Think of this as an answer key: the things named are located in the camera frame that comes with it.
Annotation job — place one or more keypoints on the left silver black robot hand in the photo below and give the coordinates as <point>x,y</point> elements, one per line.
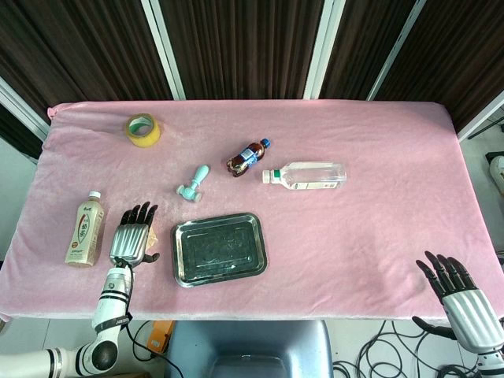
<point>127,239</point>

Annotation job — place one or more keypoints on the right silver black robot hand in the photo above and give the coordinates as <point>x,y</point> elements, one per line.
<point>464,305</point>

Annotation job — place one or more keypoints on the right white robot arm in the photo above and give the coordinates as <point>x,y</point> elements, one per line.
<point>488,364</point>

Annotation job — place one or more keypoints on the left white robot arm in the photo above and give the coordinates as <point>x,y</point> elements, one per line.
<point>103,321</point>

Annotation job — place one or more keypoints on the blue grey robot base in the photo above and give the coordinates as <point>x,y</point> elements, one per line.
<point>248,348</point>

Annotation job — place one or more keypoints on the rectangular stainless steel tray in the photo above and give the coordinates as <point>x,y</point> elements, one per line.
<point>219,249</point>

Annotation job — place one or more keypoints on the milk tea bottle beige label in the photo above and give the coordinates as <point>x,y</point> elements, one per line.
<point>85,232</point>

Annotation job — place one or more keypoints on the orange object under table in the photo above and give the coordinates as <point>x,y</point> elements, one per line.
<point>159,334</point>

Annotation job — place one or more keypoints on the yellow packing tape roll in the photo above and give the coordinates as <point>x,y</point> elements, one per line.
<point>143,130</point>

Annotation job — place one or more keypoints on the white device beside table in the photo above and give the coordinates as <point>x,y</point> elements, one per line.
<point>497,167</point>

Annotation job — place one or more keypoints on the small cola bottle blue cap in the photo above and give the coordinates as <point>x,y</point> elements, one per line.
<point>248,156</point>

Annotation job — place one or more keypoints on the pink table cloth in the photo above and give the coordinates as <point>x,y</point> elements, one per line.
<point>275,204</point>

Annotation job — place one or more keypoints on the clear water bottle white cap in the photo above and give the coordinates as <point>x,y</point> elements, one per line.
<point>305,176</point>

